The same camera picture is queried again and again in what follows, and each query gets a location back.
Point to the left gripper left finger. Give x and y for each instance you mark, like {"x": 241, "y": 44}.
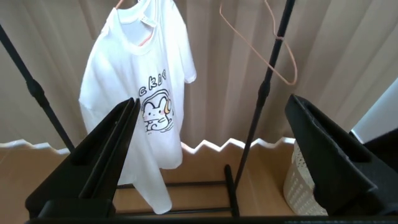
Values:
{"x": 87, "y": 174}

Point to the white laundry basket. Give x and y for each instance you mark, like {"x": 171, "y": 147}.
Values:
{"x": 298, "y": 189}

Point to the white printed t-shirt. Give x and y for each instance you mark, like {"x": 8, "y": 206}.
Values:
{"x": 124, "y": 77}

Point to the beige curtain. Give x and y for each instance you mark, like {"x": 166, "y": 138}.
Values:
{"x": 326, "y": 46}

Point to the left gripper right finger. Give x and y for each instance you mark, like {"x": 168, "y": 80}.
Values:
{"x": 339, "y": 174}

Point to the black clothes rack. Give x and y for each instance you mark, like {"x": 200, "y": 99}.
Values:
{"x": 264, "y": 90}

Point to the pink clothes hanger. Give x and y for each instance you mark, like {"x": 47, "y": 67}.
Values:
{"x": 248, "y": 44}
{"x": 146, "y": 40}

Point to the black garment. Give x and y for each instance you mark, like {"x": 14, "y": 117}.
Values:
{"x": 385, "y": 149}

